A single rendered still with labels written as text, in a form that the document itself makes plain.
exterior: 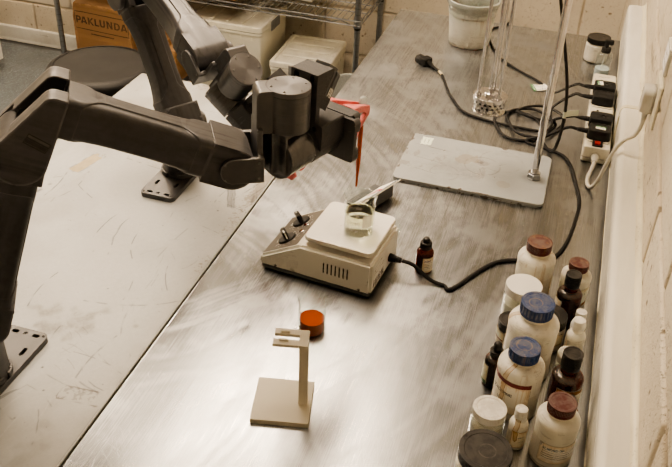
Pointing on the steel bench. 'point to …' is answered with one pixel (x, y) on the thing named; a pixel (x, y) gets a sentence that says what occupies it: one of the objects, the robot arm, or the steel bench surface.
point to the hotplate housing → (334, 264)
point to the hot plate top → (326, 229)
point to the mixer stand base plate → (473, 170)
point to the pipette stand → (302, 391)
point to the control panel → (294, 231)
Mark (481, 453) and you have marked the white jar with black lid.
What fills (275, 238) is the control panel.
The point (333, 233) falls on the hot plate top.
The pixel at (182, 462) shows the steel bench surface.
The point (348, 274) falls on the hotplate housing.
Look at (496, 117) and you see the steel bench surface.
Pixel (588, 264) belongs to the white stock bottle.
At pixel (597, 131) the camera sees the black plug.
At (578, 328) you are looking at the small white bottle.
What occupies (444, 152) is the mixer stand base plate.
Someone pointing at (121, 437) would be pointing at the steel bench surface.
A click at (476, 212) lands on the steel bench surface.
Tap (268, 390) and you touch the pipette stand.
